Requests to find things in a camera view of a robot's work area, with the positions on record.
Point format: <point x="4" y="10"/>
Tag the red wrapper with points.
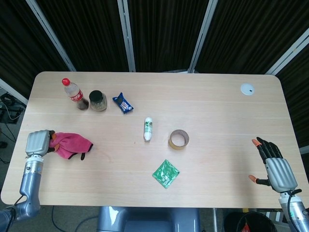
<point x="246" y="228"/>

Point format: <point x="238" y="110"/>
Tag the grey robot torso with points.
<point x="144" y="220"/>

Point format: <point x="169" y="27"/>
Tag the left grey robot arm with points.
<point x="30" y="183"/>

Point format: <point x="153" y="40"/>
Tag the black trash bin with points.
<point x="258" y="222"/>

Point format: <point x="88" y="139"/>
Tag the cola bottle red label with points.
<point x="73" y="93"/>

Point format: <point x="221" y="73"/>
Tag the small white bottle green label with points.
<point x="148" y="129"/>

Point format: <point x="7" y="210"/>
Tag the yellow tape roll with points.
<point x="172" y="145"/>

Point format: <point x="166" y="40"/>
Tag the green foil sachet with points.
<point x="166" y="174"/>

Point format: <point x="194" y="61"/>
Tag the dark ribbed partition panel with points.
<point x="299" y="96"/>
<point x="166" y="36"/>
<point x="19" y="36"/>
<point x="253" y="29"/>
<point x="91" y="36"/>

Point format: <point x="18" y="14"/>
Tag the blue snack packet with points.
<point x="123" y="103"/>

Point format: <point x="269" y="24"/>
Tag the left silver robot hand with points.
<point x="37" y="143"/>

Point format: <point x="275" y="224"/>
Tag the glass jar black lid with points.
<point x="97" y="101"/>

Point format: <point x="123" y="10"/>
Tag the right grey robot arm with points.
<point x="298" y="212"/>

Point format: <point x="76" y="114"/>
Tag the pink microfiber cloth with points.
<point x="68" y="145"/>

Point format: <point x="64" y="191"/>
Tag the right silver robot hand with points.
<point x="280" y="171"/>

